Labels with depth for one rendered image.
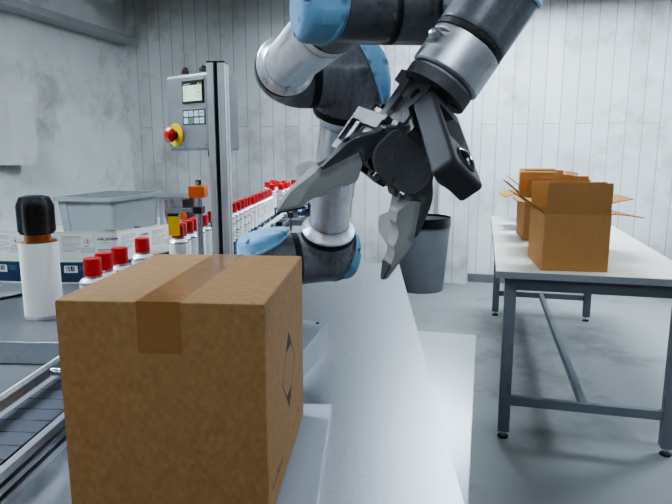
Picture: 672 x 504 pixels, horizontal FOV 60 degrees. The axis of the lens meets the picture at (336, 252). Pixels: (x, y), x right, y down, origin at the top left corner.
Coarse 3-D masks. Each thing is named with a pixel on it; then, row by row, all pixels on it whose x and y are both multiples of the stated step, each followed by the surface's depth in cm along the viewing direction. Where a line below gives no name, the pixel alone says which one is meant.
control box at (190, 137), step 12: (168, 84) 153; (180, 84) 150; (204, 84) 144; (168, 96) 154; (180, 96) 151; (204, 96) 145; (168, 108) 154; (180, 108) 151; (192, 108) 148; (168, 120) 155; (180, 120) 152; (180, 132) 152; (192, 132) 150; (204, 132) 147; (180, 144) 153; (192, 144) 150; (204, 144) 147
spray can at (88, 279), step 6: (84, 258) 110; (90, 258) 110; (96, 258) 110; (84, 264) 110; (90, 264) 110; (96, 264) 110; (84, 270) 110; (90, 270) 110; (96, 270) 110; (84, 276) 111; (90, 276) 110; (96, 276) 110; (102, 276) 112; (84, 282) 110; (90, 282) 109
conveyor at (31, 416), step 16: (48, 384) 103; (32, 400) 96; (48, 400) 96; (16, 416) 91; (32, 416) 91; (48, 416) 91; (0, 432) 86; (16, 432) 86; (32, 432) 86; (0, 448) 81; (16, 448) 81; (0, 464) 77
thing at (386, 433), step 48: (336, 288) 196; (384, 288) 196; (336, 336) 146; (384, 336) 146; (0, 384) 116; (336, 384) 116; (384, 384) 116; (336, 432) 96; (384, 432) 96; (432, 432) 96; (48, 480) 82; (336, 480) 82; (384, 480) 82; (432, 480) 82
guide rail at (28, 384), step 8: (56, 360) 92; (48, 368) 88; (32, 376) 85; (40, 376) 86; (48, 376) 88; (24, 384) 82; (32, 384) 84; (8, 392) 79; (16, 392) 80; (24, 392) 82; (0, 400) 77; (8, 400) 78; (0, 408) 77
